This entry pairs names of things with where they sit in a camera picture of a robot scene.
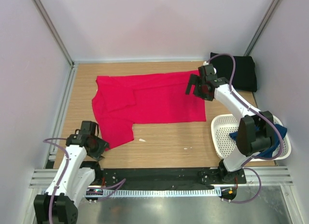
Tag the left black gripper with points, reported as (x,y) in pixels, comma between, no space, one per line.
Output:
(104,144)

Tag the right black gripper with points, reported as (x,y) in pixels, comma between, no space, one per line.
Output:
(193,79)

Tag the red t shirt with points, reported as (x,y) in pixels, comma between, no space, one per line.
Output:
(122,101)

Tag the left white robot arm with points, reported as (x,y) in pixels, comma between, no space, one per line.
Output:
(79,169)

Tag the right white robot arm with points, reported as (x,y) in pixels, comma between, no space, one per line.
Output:
(256,131)

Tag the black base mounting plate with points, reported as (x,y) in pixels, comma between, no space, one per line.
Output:
(204,175)

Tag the folded black t shirt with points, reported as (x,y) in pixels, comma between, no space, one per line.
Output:
(244,77)

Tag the blue t shirt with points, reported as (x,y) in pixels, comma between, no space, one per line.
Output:
(269,152)

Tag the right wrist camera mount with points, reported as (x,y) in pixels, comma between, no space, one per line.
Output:
(207,63)

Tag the white slotted cable duct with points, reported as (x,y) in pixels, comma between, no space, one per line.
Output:
(169,193)

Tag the right aluminium corner post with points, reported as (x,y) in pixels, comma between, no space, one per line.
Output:
(271,9)

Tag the aluminium corner post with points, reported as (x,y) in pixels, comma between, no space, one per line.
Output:
(271,9)
(44,14)

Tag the aluminium front rail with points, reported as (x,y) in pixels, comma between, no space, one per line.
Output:
(272,175)

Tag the left aluminium corner post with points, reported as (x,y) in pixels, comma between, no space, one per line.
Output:
(44,14)

